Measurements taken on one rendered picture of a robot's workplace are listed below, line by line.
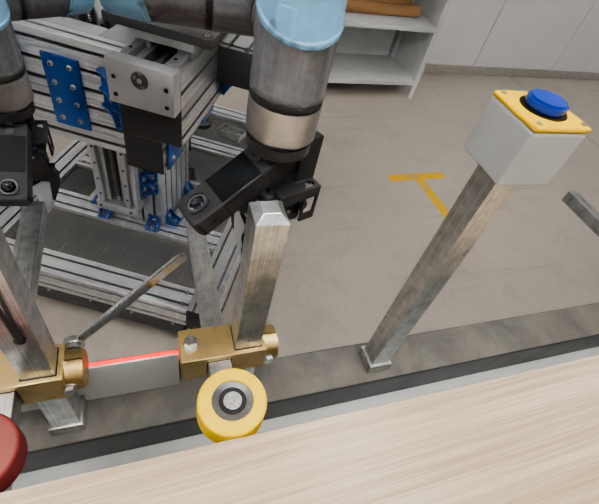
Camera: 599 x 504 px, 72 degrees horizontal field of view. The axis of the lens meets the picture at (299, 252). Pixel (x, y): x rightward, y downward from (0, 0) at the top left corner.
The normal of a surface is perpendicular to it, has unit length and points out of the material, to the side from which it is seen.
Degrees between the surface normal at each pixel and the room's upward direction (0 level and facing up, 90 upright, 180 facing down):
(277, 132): 90
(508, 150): 90
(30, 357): 90
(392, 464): 0
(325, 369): 0
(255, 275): 90
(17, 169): 31
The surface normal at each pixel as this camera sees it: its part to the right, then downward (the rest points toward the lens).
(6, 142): 0.35, -0.18
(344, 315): 0.19, -0.66
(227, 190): -0.25, -0.41
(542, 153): 0.28, 0.74
